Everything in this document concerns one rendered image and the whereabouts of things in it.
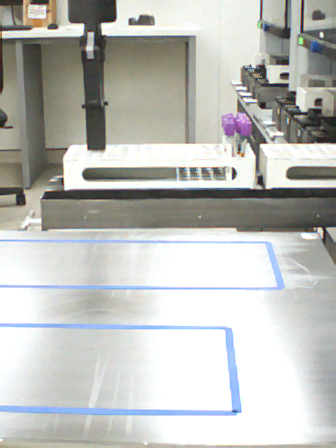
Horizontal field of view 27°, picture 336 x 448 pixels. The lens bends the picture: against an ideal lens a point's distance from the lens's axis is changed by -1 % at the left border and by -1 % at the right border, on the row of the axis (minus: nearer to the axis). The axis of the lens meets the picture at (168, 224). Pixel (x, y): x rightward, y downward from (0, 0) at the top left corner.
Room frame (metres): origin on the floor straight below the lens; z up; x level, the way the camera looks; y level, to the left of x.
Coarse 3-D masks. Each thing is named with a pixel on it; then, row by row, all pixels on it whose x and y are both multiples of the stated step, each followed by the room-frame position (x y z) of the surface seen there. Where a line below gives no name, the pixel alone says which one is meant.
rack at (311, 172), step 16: (272, 144) 1.17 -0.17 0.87; (288, 144) 1.17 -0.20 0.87; (304, 144) 1.17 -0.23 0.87; (272, 160) 1.07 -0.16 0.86; (288, 160) 1.07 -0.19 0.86; (304, 160) 1.07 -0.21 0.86; (320, 160) 1.07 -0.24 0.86; (272, 176) 1.07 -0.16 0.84; (288, 176) 1.17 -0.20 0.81; (304, 176) 1.17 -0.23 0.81; (320, 176) 1.17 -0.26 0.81
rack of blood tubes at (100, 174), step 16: (64, 160) 1.07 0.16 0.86; (80, 160) 1.07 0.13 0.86; (96, 160) 1.07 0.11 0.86; (112, 160) 1.07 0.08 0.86; (128, 160) 1.07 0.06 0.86; (144, 160) 1.07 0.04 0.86; (160, 160) 1.07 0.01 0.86; (176, 160) 1.07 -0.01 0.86; (192, 160) 1.07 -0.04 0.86; (208, 160) 1.07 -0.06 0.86; (224, 160) 1.07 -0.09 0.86; (240, 160) 1.07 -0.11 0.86; (64, 176) 1.07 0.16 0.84; (80, 176) 1.07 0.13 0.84; (96, 176) 1.17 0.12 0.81; (112, 176) 1.17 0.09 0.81; (128, 176) 1.17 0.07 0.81; (144, 176) 1.17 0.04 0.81; (160, 176) 1.17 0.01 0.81; (176, 176) 1.17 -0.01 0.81; (192, 176) 1.11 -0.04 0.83; (208, 176) 1.11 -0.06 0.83; (224, 176) 1.10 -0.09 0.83; (240, 176) 1.07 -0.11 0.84
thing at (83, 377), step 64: (0, 256) 0.77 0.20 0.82; (64, 256) 0.77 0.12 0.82; (128, 256) 0.77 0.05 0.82; (192, 256) 0.77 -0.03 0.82; (256, 256) 0.77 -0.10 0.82; (320, 256) 0.77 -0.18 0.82; (0, 320) 0.61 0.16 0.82; (64, 320) 0.61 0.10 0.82; (128, 320) 0.61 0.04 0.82; (192, 320) 0.61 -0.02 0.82; (256, 320) 0.60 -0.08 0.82; (320, 320) 0.60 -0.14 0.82; (0, 384) 0.49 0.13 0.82; (64, 384) 0.49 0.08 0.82; (128, 384) 0.49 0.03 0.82; (192, 384) 0.49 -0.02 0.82; (256, 384) 0.49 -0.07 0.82; (320, 384) 0.49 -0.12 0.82
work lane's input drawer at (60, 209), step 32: (64, 192) 1.06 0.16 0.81; (96, 192) 1.06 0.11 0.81; (128, 192) 1.06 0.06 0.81; (160, 192) 1.06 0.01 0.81; (192, 192) 1.06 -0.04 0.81; (224, 192) 1.07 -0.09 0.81; (256, 192) 1.07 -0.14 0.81; (288, 192) 1.07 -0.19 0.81; (320, 192) 1.07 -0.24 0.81; (32, 224) 1.11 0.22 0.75; (64, 224) 1.05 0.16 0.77; (96, 224) 1.05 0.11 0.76; (128, 224) 1.05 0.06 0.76; (160, 224) 1.05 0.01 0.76; (192, 224) 1.05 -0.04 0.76; (224, 224) 1.05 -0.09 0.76; (256, 224) 1.06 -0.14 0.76; (288, 224) 1.06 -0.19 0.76; (320, 224) 1.06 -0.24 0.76
